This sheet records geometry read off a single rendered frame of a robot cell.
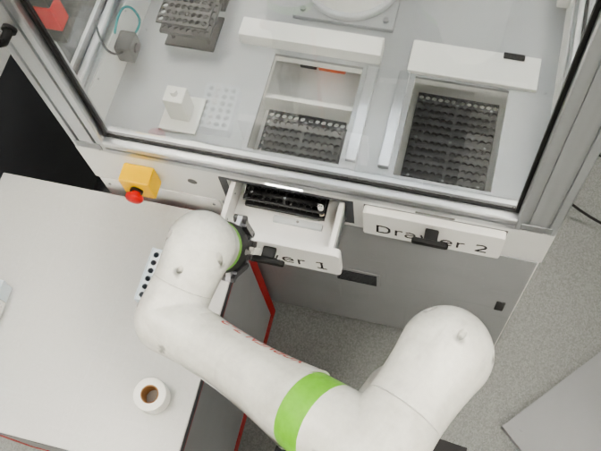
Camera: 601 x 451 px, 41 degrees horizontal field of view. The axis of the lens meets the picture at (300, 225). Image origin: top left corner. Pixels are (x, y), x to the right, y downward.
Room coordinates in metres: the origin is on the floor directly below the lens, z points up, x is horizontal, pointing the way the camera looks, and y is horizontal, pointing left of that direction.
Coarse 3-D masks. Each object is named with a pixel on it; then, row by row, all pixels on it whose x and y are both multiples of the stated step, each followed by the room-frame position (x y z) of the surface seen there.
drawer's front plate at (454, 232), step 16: (368, 208) 0.66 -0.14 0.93; (384, 208) 0.65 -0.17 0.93; (368, 224) 0.65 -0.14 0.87; (384, 224) 0.64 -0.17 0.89; (400, 224) 0.62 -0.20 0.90; (416, 224) 0.61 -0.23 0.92; (432, 224) 0.60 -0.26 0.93; (448, 224) 0.59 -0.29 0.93; (464, 224) 0.58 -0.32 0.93; (448, 240) 0.58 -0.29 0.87; (464, 240) 0.57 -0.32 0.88; (480, 240) 0.55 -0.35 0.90; (496, 240) 0.54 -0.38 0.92; (496, 256) 0.54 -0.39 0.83
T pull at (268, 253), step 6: (264, 246) 0.64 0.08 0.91; (264, 252) 0.62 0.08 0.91; (270, 252) 0.62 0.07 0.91; (252, 258) 0.62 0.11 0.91; (258, 258) 0.61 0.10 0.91; (264, 258) 0.61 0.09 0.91; (270, 258) 0.61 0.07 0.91; (270, 264) 0.60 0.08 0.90; (276, 264) 0.59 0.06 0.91; (282, 264) 0.59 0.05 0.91
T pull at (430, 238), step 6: (426, 228) 0.60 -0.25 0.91; (426, 234) 0.59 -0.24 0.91; (432, 234) 0.58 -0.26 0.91; (414, 240) 0.58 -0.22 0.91; (420, 240) 0.58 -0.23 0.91; (426, 240) 0.57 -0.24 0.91; (432, 240) 0.57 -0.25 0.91; (432, 246) 0.56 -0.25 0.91; (438, 246) 0.56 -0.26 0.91; (444, 246) 0.55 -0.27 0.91
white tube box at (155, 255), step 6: (150, 252) 0.73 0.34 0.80; (156, 252) 0.73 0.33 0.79; (150, 258) 0.72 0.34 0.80; (156, 258) 0.71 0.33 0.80; (150, 264) 0.70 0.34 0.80; (156, 264) 0.70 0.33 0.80; (144, 270) 0.69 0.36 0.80; (150, 270) 0.69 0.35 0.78; (144, 276) 0.68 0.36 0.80; (150, 276) 0.67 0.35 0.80; (144, 282) 0.66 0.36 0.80; (138, 288) 0.65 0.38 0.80; (144, 288) 0.66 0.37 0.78; (138, 294) 0.64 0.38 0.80; (138, 300) 0.62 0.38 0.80
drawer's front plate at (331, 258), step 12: (252, 240) 0.65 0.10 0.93; (264, 240) 0.64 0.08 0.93; (276, 240) 0.64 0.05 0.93; (288, 240) 0.63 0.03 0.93; (276, 252) 0.63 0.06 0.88; (288, 252) 0.62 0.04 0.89; (300, 252) 0.61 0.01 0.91; (312, 252) 0.60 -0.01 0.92; (324, 252) 0.59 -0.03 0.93; (336, 252) 0.58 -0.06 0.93; (288, 264) 0.62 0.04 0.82; (300, 264) 0.61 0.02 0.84; (312, 264) 0.60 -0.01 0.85; (324, 264) 0.59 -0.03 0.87; (336, 264) 0.57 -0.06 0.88
